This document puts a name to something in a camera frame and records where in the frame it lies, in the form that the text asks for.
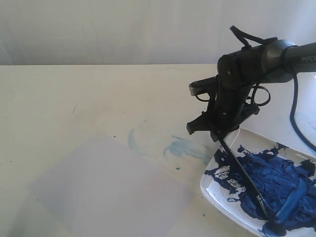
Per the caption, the white plate with blue paint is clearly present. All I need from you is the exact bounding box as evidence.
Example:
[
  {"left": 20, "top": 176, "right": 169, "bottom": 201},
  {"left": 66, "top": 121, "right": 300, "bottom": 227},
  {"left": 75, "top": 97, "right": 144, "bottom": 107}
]
[{"left": 200, "top": 129, "right": 316, "bottom": 237}]

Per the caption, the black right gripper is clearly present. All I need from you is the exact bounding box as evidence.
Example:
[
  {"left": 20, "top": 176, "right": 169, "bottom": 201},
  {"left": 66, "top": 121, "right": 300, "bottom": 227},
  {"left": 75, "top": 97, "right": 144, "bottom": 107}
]
[{"left": 186, "top": 75, "right": 259, "bottom": 142}]

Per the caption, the white sheet of paper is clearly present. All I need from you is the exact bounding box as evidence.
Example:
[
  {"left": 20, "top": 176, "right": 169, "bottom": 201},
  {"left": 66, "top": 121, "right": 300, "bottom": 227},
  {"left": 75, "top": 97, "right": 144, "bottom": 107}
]
[{"left": 8, "top": 135, "right": 193, "bottom": 237}]

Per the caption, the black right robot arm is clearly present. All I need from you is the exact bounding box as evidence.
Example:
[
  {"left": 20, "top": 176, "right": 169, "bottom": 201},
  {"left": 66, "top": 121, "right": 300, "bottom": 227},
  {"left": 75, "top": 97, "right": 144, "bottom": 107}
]
[{"left": 187, "top": 40, "right": 316, "bottom": 141}]

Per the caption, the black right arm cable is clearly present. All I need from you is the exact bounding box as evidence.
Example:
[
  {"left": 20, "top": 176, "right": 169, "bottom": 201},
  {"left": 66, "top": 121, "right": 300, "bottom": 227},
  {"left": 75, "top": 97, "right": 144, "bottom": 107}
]
[{"left": 229, "top": 25, "right": 316, "bottom": 156}]

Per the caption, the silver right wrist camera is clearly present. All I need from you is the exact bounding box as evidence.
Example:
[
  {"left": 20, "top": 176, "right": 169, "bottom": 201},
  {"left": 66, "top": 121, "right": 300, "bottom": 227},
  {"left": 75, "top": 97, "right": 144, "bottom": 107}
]
[{"left": 189, "top": 77, "right": 217, "bottom": 96}]

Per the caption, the black paintbrush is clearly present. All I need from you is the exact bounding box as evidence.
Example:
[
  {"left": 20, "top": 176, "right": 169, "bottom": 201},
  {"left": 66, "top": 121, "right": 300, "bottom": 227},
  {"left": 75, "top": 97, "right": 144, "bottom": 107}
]
[{"left": 218, "top": 138, "right": 272, "bottom": 220}]

